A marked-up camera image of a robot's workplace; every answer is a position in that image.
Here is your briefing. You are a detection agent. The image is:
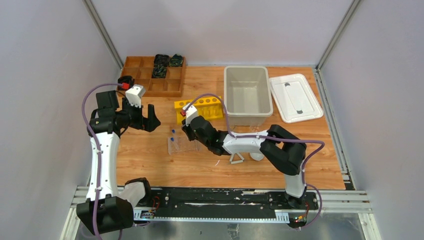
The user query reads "white porcelain dish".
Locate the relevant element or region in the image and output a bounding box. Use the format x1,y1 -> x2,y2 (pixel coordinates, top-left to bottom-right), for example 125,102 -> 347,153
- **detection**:
249,152 -> 264,161

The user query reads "yellow test tube rack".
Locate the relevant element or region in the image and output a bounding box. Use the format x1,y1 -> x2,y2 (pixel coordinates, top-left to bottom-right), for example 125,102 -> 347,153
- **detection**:
174,96 -> 224,124

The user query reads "wooden compartment tray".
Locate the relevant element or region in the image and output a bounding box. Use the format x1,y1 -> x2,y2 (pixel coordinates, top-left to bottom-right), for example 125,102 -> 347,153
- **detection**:
121,54 -> 187,98

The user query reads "clear plastic tube rack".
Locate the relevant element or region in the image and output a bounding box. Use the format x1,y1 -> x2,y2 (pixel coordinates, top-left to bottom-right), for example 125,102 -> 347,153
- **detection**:
167,136 -> 200,155

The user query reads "black cable bundle left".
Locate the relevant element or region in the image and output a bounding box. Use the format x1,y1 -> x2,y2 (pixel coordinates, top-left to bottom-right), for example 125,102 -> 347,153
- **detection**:
153,53 -> 171,66

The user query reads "white plastic bin lid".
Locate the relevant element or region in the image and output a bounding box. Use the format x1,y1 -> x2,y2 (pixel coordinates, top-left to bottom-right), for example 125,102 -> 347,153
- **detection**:
269,73 -> 324,124

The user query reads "grey plastic bin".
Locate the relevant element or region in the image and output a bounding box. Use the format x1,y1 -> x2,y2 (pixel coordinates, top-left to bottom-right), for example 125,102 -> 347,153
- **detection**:
224,65 -> 274,126

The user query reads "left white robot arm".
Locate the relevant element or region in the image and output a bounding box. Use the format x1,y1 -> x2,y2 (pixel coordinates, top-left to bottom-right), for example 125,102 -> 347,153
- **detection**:
76,86 -> 161,238

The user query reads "black cable bundle outside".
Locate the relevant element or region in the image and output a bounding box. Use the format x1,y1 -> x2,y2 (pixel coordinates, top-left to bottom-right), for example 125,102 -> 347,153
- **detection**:
117,75 -> 135,88

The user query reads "black cable bundle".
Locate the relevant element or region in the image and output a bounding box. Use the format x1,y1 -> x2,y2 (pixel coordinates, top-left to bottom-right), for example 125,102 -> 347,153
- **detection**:
151,64 -> 168,79
169,53 -> 185,68
153,53 -> 171,66

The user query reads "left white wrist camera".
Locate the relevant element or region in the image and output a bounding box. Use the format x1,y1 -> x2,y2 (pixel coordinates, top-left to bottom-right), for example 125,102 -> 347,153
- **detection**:
125,84 -> 146,109

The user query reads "white clay triangle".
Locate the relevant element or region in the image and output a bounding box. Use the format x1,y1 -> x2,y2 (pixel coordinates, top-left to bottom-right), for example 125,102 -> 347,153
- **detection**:
229,153 -> 245,165

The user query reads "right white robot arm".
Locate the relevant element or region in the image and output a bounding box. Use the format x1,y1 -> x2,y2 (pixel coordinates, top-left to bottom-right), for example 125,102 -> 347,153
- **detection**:
181,116 -> 307,209

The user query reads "black cable bundle right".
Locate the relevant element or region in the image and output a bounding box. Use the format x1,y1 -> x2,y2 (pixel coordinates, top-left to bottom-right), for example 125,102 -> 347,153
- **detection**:
169,53 -> 185,68

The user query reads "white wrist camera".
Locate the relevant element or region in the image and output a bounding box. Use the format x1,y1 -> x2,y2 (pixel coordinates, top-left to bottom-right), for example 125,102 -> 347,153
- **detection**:
125,84 -> 146,109
183,105 -> 199,126

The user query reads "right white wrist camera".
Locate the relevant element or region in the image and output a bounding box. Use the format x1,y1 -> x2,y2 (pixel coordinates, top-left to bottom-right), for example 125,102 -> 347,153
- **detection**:
183,105 -> 199,126

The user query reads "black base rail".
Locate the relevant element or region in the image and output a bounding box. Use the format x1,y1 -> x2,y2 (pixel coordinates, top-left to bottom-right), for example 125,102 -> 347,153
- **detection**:
133,187 -> 322,228

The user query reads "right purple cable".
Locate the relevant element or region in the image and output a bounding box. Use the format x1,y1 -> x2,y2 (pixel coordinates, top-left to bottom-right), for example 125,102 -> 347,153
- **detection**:
180,93 -> 326,231

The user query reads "black cable bundle lower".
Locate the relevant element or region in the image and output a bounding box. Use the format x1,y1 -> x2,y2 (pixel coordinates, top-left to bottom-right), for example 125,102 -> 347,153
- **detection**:
151,64 -> 168,79

